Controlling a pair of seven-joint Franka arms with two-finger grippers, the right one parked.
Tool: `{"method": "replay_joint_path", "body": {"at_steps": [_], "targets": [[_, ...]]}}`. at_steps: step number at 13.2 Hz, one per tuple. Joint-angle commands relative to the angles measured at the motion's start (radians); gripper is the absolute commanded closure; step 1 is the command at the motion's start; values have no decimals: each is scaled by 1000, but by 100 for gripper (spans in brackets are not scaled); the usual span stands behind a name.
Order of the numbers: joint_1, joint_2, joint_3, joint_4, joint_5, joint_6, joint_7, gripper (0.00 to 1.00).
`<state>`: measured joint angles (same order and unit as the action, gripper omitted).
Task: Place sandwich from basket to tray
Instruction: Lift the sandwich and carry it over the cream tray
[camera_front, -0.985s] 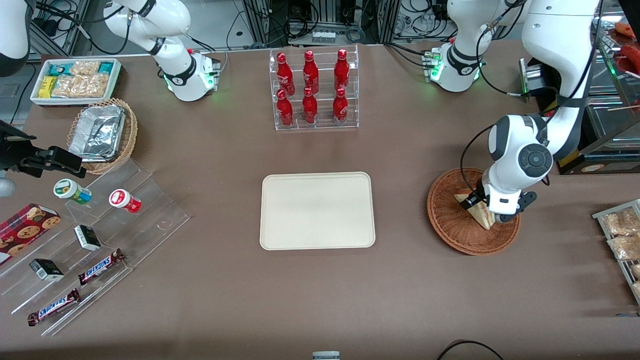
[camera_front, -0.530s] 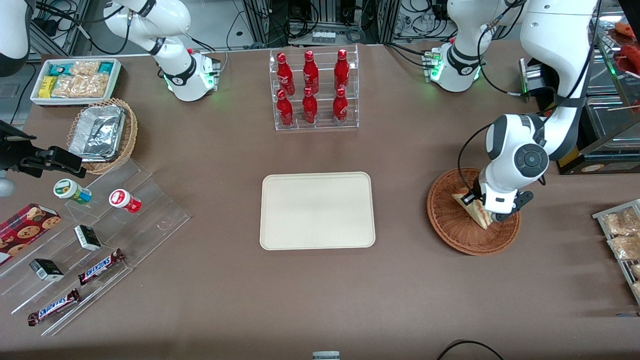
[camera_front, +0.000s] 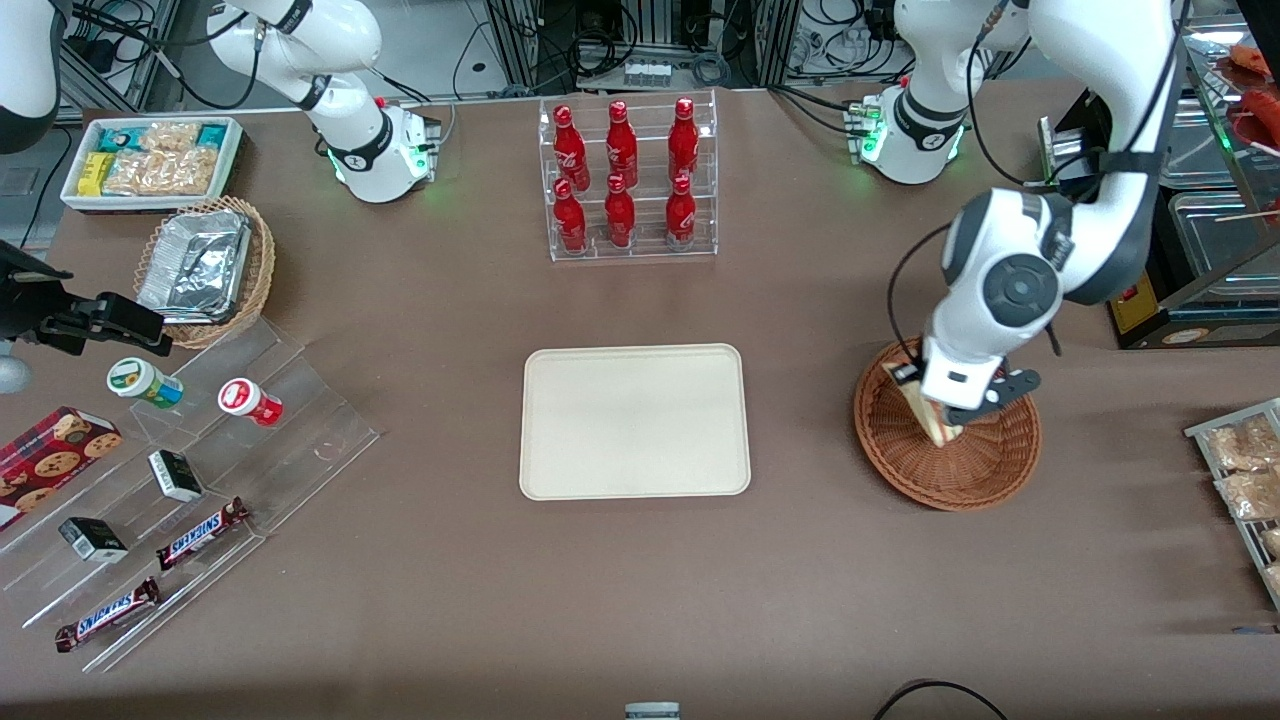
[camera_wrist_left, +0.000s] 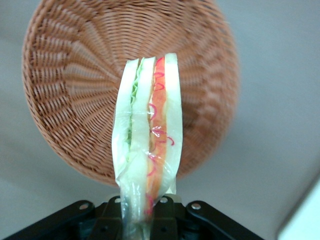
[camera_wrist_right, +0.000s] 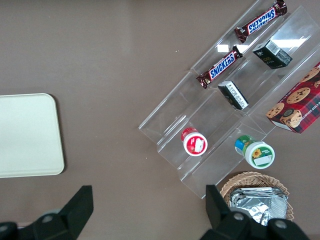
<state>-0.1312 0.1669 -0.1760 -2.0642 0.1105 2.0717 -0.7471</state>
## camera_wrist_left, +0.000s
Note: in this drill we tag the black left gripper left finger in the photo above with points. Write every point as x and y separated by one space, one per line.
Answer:
82 222

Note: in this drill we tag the cream plastic tray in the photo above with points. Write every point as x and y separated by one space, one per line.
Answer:
305 217

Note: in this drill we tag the triangle sandwich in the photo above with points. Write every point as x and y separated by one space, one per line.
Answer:
142 112

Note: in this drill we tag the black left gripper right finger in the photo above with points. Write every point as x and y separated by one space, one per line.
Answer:
190 222

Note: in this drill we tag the round brown wicker basket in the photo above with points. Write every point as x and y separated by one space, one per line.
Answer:
75 87

